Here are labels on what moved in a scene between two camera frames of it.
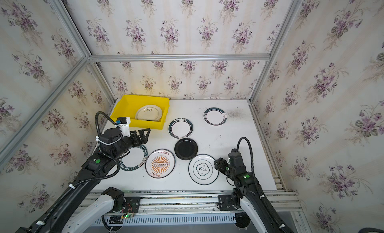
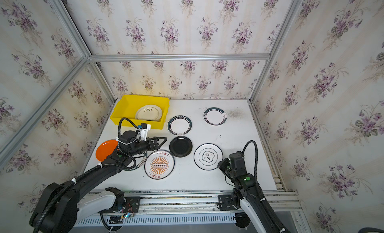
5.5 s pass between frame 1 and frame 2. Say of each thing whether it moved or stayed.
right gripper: stayed
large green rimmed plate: stayed
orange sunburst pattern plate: stayed
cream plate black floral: stayed
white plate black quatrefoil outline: moved
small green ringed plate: stayed
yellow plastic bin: stayed
